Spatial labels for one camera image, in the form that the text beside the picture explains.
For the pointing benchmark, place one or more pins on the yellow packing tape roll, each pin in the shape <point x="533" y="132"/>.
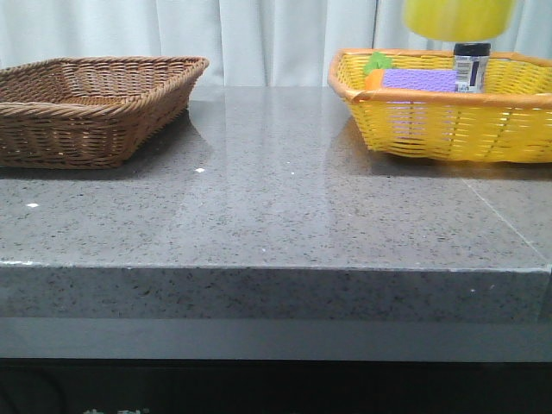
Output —
<point x="470" y="20"/>

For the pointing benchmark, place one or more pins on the white curtain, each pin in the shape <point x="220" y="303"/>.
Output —
<point x="248" y="43"/>

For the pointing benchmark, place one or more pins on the purple foam block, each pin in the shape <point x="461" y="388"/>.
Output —
<point x="420" y="79"/>

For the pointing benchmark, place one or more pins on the orange toy carrot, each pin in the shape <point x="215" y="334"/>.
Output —
<point x="378" y="72"/>

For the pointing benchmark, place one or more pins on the brown wicker basket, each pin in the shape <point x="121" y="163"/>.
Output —
<point x="90" y="112"/>

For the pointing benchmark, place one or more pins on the dark-lidded spice jar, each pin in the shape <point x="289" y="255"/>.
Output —
<point x="470" y="62"/>

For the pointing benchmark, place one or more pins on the yellow wicker basket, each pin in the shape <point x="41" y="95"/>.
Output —
<point x="510" y="121"/>

